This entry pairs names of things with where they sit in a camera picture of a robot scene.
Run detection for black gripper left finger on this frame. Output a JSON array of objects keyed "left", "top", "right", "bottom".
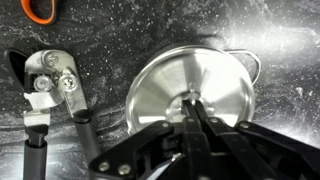
[{"left": 88, "top": 99, "right": 212, "bottom": 180}]

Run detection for orange handled scissors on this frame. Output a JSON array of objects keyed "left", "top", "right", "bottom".
[{"left": 20, "top": 0, "right": 57, "bottom": 26}]

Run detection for silver pot lid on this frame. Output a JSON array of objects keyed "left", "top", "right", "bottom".
[{"left": 125, "top": 45, "right": 257, "bottom": 136}]

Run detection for silver pot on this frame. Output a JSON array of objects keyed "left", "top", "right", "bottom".
[{"left": 125, "top": 43, "right": 262, "bottom": 136}]

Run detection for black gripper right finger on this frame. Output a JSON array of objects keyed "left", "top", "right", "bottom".
[{"left": 194, "top": 100, "right": 320, "bottom": 180}]

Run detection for black handled can opener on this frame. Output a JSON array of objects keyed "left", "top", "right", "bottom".
[{"left": 4, "top": 48, "right": 102, "bottom": 180}]

